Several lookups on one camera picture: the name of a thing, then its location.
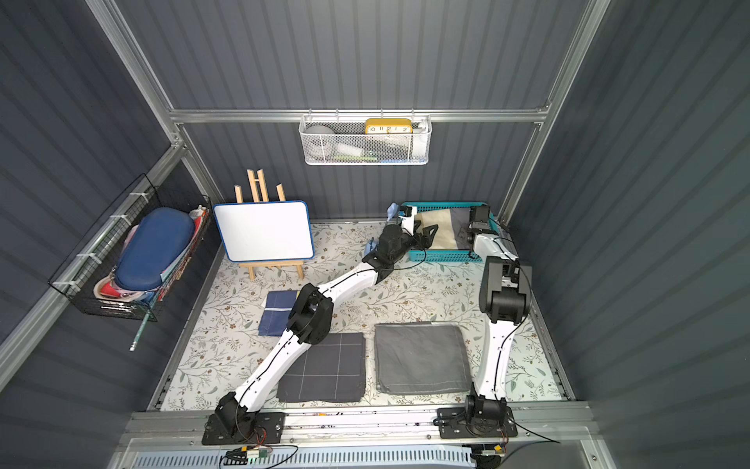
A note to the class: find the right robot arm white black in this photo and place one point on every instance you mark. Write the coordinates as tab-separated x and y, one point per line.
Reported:
504	299

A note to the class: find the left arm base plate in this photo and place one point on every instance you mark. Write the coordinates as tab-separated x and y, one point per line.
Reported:
263	427

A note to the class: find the white wire wall basket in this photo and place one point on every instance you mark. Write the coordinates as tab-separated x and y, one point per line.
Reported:
353	147

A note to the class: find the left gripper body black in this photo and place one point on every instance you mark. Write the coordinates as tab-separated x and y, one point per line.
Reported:
415	237

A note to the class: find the teal plastic basket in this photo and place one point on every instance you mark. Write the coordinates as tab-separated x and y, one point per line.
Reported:
488	245

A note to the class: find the yellow clock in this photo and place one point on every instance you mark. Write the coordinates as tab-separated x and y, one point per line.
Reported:
388	126

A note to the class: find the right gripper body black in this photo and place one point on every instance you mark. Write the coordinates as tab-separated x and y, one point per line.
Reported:
479	217

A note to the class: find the tape roll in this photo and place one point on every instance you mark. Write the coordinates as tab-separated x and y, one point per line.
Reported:
319	142

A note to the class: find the blue pen holder cup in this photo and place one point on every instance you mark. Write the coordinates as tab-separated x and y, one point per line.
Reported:
391	213

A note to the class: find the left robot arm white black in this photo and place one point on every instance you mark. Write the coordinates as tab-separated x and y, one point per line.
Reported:
309	322

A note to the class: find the black wire side basket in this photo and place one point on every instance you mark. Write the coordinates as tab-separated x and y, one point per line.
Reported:
87	280

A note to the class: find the plain grey pillowcase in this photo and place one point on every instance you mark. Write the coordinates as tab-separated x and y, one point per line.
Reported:
423	358

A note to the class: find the small whiteboard blue frame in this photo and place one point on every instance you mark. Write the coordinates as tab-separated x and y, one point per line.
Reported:
266	231

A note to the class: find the navy blue folded pillowcase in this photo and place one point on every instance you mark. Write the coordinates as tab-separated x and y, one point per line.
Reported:
275	315

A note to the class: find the aluminium mounting rail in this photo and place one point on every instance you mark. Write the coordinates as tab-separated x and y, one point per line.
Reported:
362	426

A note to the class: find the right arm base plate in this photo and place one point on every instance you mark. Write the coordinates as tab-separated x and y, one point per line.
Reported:
455	424

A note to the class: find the wooden easel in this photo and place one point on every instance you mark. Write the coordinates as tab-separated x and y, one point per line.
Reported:
260	194

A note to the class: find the blue oval case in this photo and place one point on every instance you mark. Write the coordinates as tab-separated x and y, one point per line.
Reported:
158	241

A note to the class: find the dark grey checked pillowcase front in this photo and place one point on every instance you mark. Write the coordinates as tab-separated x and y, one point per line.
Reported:
331	372

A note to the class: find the beige cream grey pillowcase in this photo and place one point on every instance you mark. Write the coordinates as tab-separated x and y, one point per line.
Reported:
446	235

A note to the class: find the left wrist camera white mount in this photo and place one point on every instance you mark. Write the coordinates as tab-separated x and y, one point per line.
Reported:
407	214

